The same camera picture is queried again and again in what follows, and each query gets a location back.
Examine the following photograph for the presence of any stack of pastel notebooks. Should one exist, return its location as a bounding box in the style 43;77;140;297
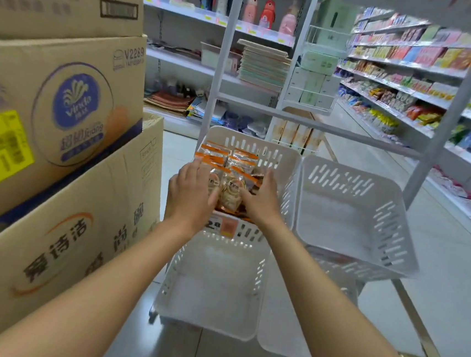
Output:
232;38;295;95

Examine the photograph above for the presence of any white metal rack frame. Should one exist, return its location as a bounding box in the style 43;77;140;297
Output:
176;0;471;357

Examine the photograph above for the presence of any row of cream boxes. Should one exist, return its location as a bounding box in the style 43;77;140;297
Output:
268;117;328;158

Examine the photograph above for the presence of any pile of stationery and booklets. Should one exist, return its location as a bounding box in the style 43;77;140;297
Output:
141;77;274;140

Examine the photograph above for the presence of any stack of green tissue packs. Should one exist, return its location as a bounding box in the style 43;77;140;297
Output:
284;0;363;111

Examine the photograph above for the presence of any white storage bin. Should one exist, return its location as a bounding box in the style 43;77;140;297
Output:
198;41;243;76

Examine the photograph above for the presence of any person's left forearm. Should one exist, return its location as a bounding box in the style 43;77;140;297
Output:
0;203;199;357

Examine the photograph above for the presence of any orange price tag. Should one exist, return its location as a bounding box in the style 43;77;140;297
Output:
206;214;239;239

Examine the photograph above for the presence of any white slotted plastic basket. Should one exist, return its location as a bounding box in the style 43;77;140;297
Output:
187;123;305;249
149;214;274;344
255;252;368;357
288;154;429;286

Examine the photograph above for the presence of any white wall shelf unit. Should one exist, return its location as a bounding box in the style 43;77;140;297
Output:
129;0;320;150

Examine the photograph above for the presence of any cardboard box with orange swoosh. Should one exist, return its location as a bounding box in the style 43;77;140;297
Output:
0;99;171;357

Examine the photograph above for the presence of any person's left hand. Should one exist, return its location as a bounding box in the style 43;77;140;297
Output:
162;155;224;242

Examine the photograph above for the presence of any cardboard box with blue logo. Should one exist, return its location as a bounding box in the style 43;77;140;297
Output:
0;22;152;251

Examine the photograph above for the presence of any clear orange snack packet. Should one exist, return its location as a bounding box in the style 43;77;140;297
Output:
215;171;248;214

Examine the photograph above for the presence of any person's right forearm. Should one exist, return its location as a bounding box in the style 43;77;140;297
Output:
248;216;447;357

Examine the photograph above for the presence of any person's right hand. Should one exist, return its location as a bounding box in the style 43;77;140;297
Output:
237;167;289;232

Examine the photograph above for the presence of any pile of orange snack packets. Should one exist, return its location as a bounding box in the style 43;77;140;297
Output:
189;139;269;223

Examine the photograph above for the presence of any long shelf of snack packets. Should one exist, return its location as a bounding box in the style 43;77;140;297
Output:
321;3;471;235

